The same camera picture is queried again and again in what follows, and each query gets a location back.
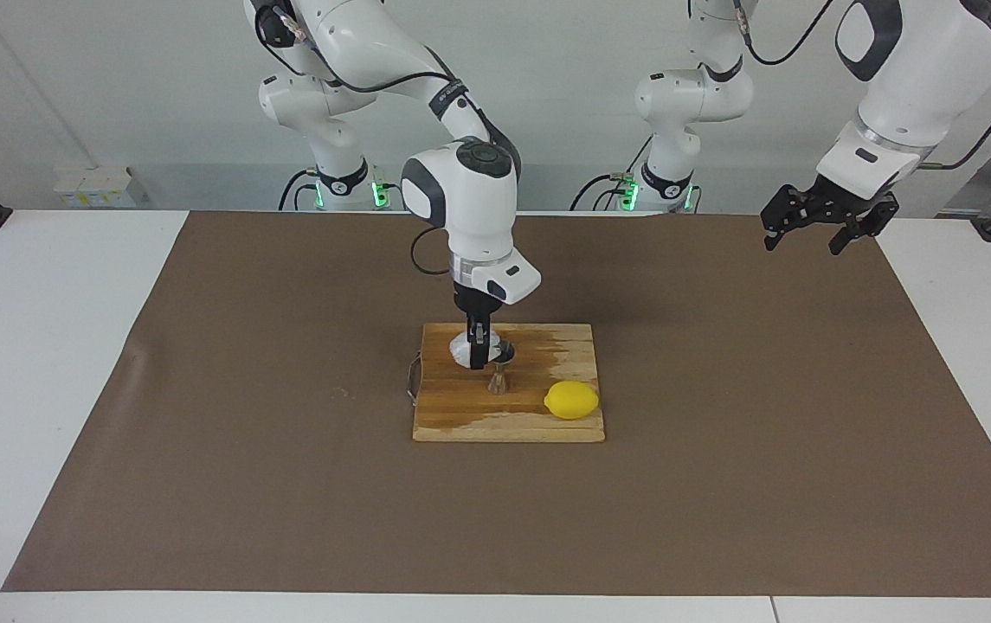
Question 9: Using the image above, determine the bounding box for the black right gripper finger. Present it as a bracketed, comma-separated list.
[466, 317, 494, 371]

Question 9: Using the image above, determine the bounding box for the yellow lemon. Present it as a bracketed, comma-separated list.
[544, 380, 602, 421]

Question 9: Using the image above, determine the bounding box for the wooden cutting board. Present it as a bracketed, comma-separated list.
[406, 323, 606, 444]

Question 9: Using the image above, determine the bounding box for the white socket box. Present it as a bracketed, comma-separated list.
[52, 167, 148, 209]

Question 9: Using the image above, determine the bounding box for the steel jigger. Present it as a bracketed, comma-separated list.
[485, 342, 517, 396]

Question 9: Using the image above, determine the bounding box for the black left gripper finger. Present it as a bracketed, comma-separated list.
[827, 196, 901, 257]
[760, 183, 809, 253]

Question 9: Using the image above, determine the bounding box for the brown table mat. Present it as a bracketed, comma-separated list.
[3, 210, 991, 598]

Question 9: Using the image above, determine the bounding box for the black base cable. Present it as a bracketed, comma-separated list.
[277, 167, 325, 212]
[570, 134, 653, 212]

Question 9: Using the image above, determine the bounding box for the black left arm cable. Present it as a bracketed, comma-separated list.
[730, 0, 991, 171]

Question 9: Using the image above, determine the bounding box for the small clear glass cup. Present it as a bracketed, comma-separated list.
[448, 327, 505, 370]

